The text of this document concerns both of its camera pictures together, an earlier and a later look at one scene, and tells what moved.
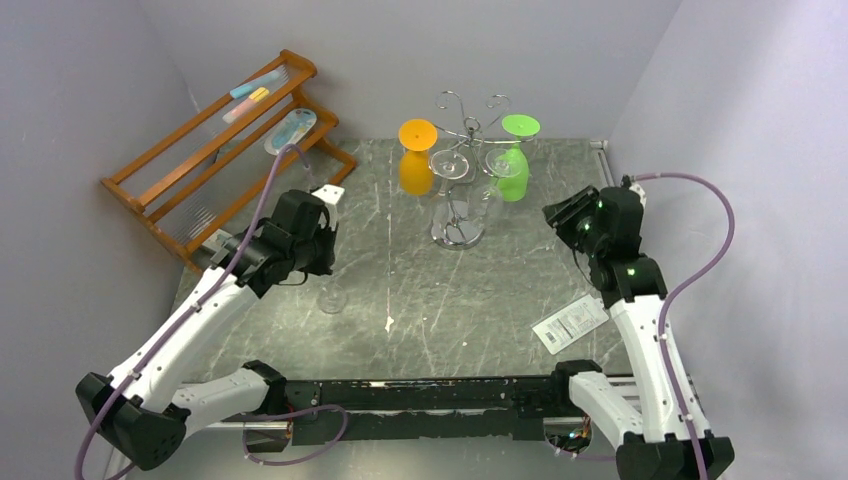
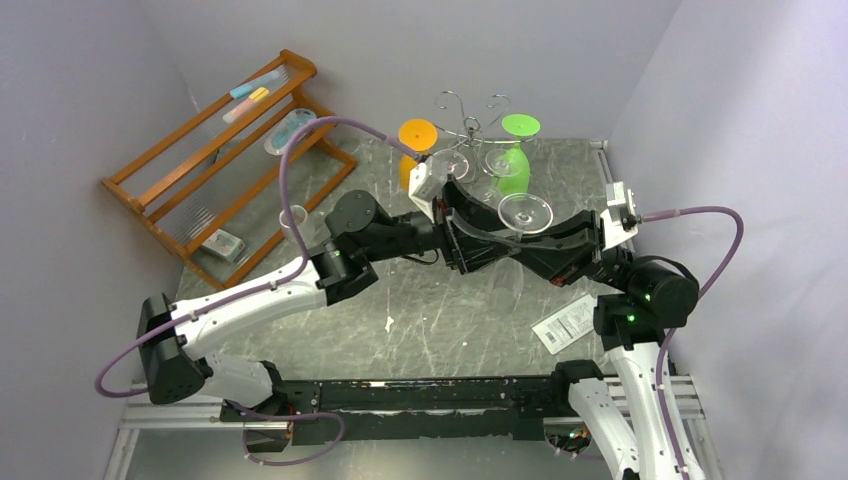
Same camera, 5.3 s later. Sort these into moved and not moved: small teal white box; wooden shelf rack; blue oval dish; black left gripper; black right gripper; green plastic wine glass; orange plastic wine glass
Moved: black left gripper; black right gripper
Not moved: blue oval dish; green plastic wine glass; wooden shelf rack; small teal white box; orange plastic wine glass
